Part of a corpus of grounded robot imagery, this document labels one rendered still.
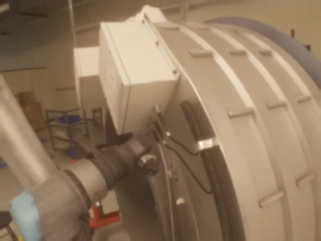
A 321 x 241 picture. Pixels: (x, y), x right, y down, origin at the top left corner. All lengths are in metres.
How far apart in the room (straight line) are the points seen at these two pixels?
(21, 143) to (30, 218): 0.17
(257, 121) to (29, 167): 0.48
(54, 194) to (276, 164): 0.41
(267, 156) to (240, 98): 0.14
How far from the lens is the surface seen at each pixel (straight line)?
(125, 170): 0.46
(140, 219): 1.40
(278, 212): 0.50
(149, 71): 0.48
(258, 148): 0.47
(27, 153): 0.50
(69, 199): 0.40
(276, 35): 0.84
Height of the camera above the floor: 1.67
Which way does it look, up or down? 13 degrees down
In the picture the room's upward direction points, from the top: 5 degrees counter-clockwise
